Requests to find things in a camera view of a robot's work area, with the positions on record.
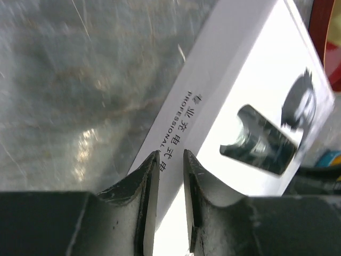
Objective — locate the blue dotted plate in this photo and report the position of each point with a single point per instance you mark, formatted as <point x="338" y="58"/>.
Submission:
<point x="329" y="158"/>

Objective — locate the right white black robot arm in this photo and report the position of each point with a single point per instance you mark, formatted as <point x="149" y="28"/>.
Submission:
<point x="315" y="181"/>

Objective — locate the white clipper kit box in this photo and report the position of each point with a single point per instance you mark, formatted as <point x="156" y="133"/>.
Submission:
<point x="255" y="53"/>

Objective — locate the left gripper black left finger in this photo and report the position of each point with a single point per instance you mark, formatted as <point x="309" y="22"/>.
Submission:
<point x="120" y="220"/>

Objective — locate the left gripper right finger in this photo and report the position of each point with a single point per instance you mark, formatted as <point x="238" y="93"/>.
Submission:
<point x="222" y="221"/>

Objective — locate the red round plate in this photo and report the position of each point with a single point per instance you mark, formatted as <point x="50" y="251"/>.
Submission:
<point x="324" y="30"/>

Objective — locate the black silver hair clipper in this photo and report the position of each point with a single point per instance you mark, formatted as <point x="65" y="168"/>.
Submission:
<point x="260" y="143"/>

